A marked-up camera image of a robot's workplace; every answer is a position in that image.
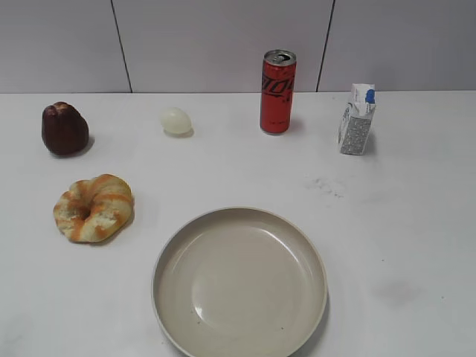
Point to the white blue milk carton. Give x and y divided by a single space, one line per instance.
358 115

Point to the white egg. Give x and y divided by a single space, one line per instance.
175 121

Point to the orange striped bagel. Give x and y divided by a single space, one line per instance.
93 210

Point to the red soda can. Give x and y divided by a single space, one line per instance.
277 89

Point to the beige round plate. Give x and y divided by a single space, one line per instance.
239 281

